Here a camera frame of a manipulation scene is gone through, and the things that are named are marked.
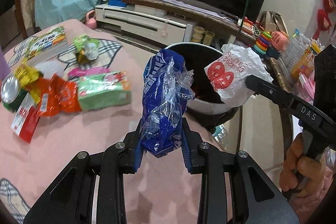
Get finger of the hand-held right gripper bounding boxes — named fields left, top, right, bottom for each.
left=245, top=75, right=296, bottom=110

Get metal can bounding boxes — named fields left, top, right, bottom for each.
left=1, top=74, right=27, bottom=109

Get black bin with white rim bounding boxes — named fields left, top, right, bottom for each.
left=163, top=42, right=242, bottom=135

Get rainbow stacking ring toy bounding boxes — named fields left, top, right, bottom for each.
left=253, top=31, right=273, bottom=54

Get green white picture box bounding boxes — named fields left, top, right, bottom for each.
left=25, top=26, right=67, bottom=59

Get beige handbag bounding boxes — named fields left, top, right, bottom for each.
left=259, top=11, right=285, bottom=33

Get yellow snack bag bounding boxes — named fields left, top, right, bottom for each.
left=14, top=63, right=44, bottom=104

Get clear plastic container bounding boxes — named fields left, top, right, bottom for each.
left=281, top=32, right=313, bottom=67

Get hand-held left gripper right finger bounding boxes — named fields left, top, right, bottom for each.
left=181, top=118, right=300, bottom=224

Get pink kettlebell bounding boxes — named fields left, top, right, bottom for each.
left=84, top=10, right=97, bottom=29

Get blue plastic snack bag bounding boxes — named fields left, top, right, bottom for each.
left=139, top=49, right=195, bottom=159

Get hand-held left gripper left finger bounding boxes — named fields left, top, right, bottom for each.
left=23, top=119, right=145, bottom=224

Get red wall decoration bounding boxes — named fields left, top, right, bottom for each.
left=317, top=0, right=336, bottom=30

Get orange snack bag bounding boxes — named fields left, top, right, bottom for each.
left=37, top=74, right=82, bottom=117

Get white and red plastic bag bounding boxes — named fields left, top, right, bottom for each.
left=204, top=43, right=273, bottom=104

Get pink hair clip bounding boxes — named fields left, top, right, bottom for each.
left=67, top=67, right=111, bottom=80

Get brown marble side table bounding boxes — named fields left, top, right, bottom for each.
left=264, top=55, right=293, bottom=135

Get green drink pouch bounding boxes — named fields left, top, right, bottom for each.
left=73, top=34, right=100, bottom=64

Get yellow round containers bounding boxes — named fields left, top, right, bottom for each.
left=192, top=26, right=205, bottom=42

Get yellow grid toy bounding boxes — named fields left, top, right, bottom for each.
left=203, top=31, right=214, bottom=46

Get pink ball toy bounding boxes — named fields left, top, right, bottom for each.
left=270, top=31, right=289, bottom=52

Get red toy telephone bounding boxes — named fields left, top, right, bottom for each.
left=241, top=17, right=254, bottom=34

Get red white box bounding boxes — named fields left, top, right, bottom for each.
left=10, top=94, right=41, bottom=143

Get pink blanket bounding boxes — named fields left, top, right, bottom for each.
left=0, top=19, right=237, bottom=224

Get yellow box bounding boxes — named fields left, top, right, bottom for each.
left=298, top=42, right=322, bottom=77

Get white cabinet with brown top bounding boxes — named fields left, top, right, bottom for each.
left=94, top=0, right=260, bottom=50

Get person's right hand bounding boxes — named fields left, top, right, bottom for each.
left=279, top=132, right=328, bottom=199

